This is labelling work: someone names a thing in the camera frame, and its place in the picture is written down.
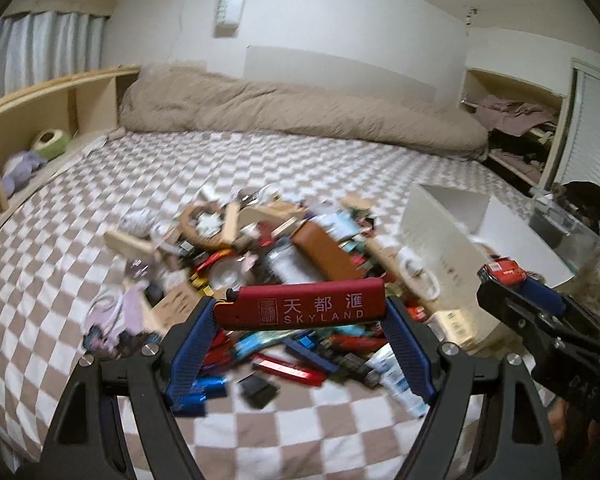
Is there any cream rectangular block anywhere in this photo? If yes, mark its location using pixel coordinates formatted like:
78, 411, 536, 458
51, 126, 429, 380
432, 310, 481, 351

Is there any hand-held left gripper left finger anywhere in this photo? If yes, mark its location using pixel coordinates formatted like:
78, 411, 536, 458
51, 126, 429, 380
42, 296, 216, 480

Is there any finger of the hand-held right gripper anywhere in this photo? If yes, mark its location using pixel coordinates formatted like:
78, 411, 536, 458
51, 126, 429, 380
522, 277, 566, 313
477, 275, 546, 356

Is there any lilac small box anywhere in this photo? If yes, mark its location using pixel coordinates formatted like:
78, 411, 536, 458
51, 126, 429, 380
92, 287, 148, 333

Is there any carved wooden block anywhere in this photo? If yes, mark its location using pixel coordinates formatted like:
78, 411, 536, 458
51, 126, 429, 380
150, 282, 206, 333

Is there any light wooden block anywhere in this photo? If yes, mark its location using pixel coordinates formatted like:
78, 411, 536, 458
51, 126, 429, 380
104, 230, 156, 261

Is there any red lighter white label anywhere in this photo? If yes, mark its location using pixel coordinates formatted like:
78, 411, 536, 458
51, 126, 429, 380
485, 257, 527, 283

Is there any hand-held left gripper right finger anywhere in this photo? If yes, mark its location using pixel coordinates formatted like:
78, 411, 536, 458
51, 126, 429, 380
382, 295, 563, 480

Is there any heap of red lighters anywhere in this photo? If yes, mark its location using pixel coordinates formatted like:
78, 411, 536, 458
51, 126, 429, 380
190, 247, 431, 391

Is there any green round plush toy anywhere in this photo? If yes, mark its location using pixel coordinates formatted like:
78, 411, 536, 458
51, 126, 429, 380
32, 129, 73, 161

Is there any pile of clothes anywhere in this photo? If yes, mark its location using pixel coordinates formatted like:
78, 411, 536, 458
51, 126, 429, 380
472, 94, 561, 136

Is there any red lighter large white print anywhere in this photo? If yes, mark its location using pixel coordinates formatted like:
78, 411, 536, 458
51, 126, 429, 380
215, 280, 383, 332

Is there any grey curtain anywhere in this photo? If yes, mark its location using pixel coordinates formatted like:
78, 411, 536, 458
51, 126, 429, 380
0, 10, 106, 106

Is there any purple plush toy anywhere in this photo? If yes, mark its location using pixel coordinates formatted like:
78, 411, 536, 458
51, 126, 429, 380
2, 150, 48, 196

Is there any white wall unit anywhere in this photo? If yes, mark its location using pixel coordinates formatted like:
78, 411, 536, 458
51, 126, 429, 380
214, 0, 248, 38

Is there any dark rounded object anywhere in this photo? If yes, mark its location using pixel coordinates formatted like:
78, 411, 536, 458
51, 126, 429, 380
552, 180, 600, 236

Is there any white blue-print sachet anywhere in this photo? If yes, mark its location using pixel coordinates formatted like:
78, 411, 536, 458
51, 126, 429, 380
375, 347, 431, 418

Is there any brown leather pouch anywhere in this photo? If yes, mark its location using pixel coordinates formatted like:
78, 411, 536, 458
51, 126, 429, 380
291, 222, 367, 281

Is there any open closet shelf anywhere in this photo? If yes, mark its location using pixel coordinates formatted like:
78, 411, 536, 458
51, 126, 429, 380
462, 67, 571, 191

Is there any black square box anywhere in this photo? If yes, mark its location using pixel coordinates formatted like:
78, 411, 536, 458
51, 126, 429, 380
237, 375, 281, 409

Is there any person's right hand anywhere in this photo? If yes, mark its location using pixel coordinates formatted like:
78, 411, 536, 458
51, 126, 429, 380
547, 400, 588, 443

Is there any checkered bedsheet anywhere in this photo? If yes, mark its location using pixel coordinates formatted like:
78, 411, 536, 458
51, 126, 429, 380
0, 127, 581, 480

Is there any wooden hand mirror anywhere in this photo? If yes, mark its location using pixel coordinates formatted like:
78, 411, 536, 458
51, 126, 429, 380
179, 203, 227, 242

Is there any white cardboard box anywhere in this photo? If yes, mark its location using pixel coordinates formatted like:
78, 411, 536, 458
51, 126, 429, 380
397, 183, 576, 351

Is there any clear plastic storage bin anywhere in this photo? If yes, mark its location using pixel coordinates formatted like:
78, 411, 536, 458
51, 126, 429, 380
530, 192, 600, 261

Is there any white slatted door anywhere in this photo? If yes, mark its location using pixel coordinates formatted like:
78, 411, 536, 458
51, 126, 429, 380
542, 57, 600, 196

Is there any beige quilt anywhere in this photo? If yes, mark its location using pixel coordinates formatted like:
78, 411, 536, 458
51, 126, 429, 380
117, 62, 491, 161

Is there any wooden bedside shelf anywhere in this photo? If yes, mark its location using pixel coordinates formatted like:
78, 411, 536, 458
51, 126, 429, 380
0, 64, 141, 221

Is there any red rimmed silver disc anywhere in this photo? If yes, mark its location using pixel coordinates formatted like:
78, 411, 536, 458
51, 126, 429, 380
215, 257, 247, 287

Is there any white coiled cable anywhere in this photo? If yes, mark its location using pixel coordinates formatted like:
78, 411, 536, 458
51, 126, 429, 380
397, 252, 442, 301

